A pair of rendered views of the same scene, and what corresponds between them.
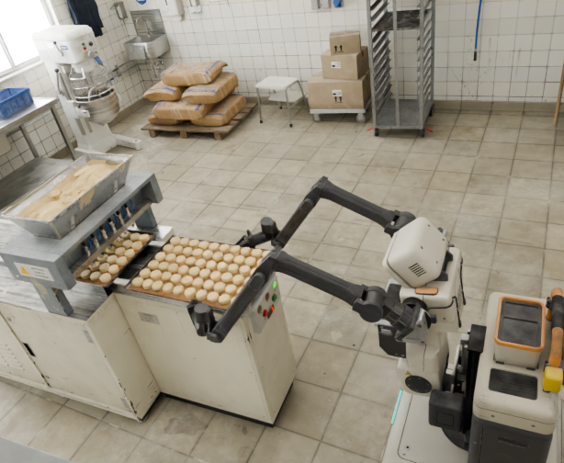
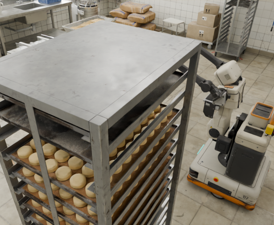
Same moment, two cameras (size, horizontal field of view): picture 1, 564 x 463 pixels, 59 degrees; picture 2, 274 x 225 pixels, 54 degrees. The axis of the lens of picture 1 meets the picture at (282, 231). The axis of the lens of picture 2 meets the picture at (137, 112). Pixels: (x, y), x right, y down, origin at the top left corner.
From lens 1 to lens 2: 86 cm
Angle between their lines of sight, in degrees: 2
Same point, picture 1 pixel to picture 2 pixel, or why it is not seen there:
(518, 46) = not seen: outside the picture
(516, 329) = (260, 112)
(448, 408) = (224, 141)
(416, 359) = (216, 120)
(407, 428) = (203, 156)
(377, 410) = (190, 155)
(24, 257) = not seen: hidden behind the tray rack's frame
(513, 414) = (251, 141)
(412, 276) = (225, 79)
